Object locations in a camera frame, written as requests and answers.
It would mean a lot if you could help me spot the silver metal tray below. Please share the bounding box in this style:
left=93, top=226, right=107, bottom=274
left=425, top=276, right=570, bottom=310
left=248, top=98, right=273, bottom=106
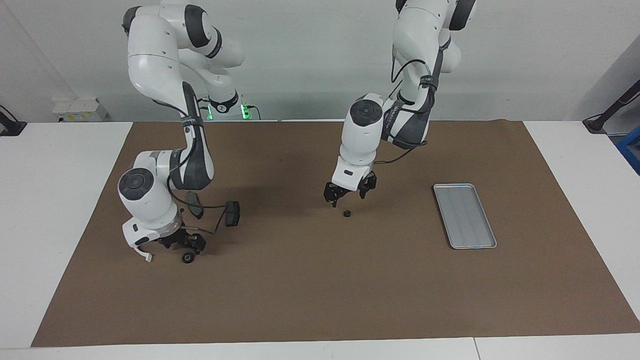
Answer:
left=433, top=183, right=498, bottom=250

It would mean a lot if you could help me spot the long dark brake pad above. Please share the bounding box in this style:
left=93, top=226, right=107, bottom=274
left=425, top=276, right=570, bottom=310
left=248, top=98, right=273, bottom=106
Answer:
left=186, top=191, right=205, bottom=220

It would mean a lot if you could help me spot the brown table mat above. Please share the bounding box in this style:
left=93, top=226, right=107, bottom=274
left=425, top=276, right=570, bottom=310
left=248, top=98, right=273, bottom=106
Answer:
left=31, top=120, right=640, bottom=348

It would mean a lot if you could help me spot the white power strip box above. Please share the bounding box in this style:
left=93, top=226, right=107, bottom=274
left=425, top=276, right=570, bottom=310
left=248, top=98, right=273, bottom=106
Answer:
left=52, top=97, right=109, bottom=123

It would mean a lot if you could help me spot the black slanted stand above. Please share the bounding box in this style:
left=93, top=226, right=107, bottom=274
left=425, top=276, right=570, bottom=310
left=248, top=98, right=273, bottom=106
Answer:
left=582, top=79, right=640, bottom=135

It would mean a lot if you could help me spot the blue box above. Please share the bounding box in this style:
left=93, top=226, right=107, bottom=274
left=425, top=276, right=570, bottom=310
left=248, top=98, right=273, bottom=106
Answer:
left=616, top=125, right=640, bottom=176

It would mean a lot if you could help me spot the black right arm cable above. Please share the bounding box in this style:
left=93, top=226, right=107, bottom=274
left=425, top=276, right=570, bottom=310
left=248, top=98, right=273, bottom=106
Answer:
left=150, top=97, right=242, bottom=237

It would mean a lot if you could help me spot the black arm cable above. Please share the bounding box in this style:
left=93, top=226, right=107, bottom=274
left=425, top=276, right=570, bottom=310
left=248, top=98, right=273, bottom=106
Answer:
left=150, top=97, right=242, bottom=237
left=375, top=42, right=446, bottom=167

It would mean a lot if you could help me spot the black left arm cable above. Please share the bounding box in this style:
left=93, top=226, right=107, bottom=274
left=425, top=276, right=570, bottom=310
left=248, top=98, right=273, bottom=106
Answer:
left=375, top=42, right=446, bottom=167

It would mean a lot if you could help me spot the black clamp mount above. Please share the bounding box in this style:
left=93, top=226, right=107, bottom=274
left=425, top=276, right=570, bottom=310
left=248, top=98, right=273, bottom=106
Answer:
left=0, top=104, right=27, bottom=137

